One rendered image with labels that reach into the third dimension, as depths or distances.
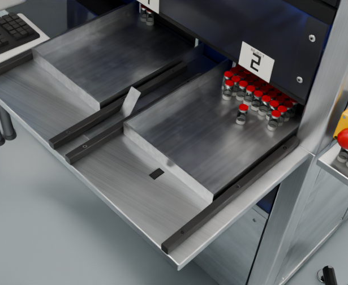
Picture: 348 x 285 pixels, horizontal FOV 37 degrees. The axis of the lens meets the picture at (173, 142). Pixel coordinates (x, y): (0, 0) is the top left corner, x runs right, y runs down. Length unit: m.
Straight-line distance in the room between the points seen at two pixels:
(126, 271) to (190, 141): 0.91
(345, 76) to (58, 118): 0.61
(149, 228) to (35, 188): 1.25
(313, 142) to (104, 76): 0.52
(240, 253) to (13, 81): 0.82
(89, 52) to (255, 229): 0.65
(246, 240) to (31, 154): 1.13
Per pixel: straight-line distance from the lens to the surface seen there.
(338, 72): 1.00
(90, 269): 1.94
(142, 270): 1.93
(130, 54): 1.33
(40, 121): 1.17
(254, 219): 1.42
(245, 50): 1.12
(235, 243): 1.57
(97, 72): 1.28
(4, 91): 1.26
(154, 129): 1.13
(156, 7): 1.28
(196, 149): 1.10
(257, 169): 1.06
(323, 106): 1.06
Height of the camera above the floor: 1.69
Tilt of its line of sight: 47 degrees down
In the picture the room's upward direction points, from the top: 4 degrees clockwise
